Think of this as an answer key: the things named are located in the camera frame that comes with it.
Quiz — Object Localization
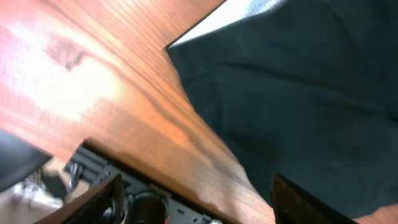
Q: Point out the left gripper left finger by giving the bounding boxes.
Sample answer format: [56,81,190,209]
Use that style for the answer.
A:
[35,174,124,224]

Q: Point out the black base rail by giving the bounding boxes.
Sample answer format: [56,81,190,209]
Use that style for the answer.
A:
[64,142,232,224]

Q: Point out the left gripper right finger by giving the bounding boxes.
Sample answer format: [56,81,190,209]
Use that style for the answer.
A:
[271,174,356,224]

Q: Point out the black shorts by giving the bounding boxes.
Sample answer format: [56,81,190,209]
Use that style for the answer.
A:
[167,0,397,218]

